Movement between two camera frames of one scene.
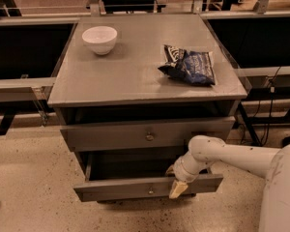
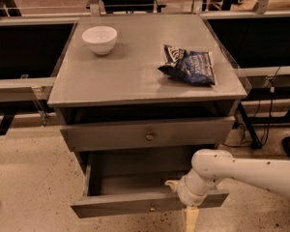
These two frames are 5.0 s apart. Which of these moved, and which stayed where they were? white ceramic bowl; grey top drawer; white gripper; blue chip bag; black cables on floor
Moved: white gripper
Stayed: black cables on floor; grey top drawer; blue chip bag; white ceramic bowl
